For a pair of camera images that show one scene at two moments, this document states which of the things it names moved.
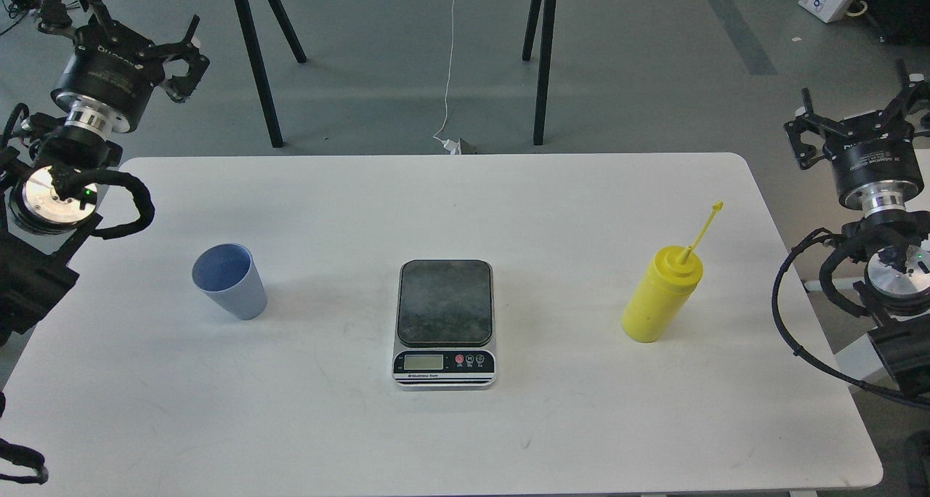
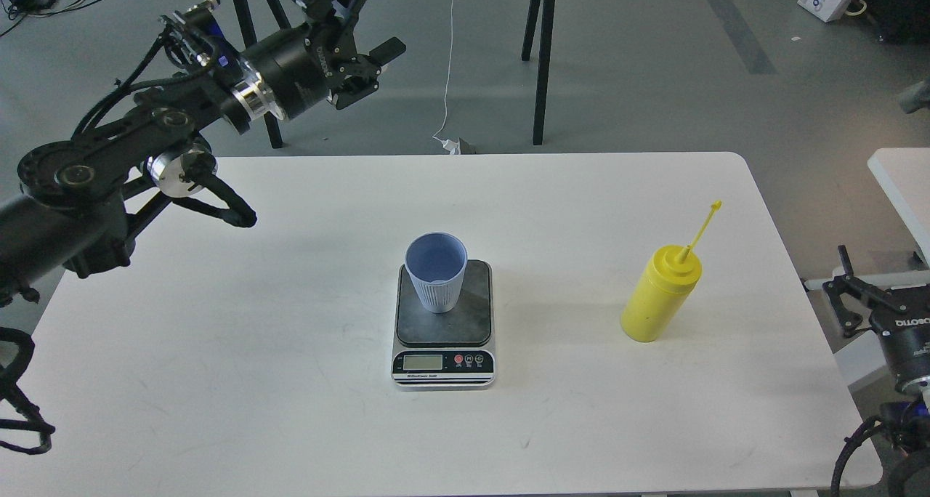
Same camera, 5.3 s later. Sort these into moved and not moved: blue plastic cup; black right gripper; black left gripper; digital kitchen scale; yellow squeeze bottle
Moved: black left gripper; blue plastic cup; black right gripper
Not moved: digital kitchen scale; yellow squeeze bottle
